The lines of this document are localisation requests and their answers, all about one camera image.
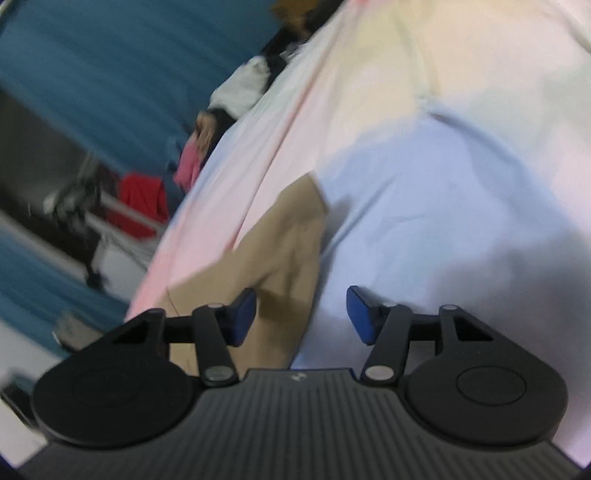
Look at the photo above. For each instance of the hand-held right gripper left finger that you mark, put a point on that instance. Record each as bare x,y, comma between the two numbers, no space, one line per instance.
243,318

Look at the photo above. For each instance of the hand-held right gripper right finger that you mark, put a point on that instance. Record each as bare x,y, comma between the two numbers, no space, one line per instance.
361,318

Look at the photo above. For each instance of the tan garment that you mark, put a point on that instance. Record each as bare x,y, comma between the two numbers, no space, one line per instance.
272,258

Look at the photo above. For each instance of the red cloth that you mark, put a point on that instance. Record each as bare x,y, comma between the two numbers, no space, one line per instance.
143,203

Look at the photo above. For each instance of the pastel bed sheet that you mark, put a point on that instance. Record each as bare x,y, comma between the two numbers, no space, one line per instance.
443,184

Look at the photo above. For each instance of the pink cloth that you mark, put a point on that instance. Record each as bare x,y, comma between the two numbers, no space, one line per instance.
190,164

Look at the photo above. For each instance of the black stand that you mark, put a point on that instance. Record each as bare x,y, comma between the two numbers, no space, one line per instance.
78,198

